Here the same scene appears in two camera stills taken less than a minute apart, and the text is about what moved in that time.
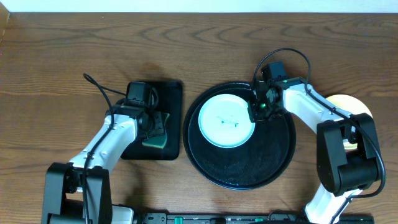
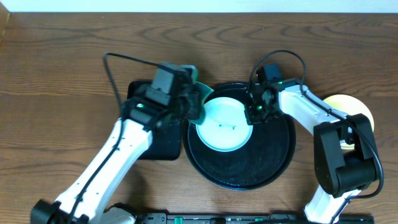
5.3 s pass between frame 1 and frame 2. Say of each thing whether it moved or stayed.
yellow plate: stayed
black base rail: stayed
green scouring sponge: moved
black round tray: stayed
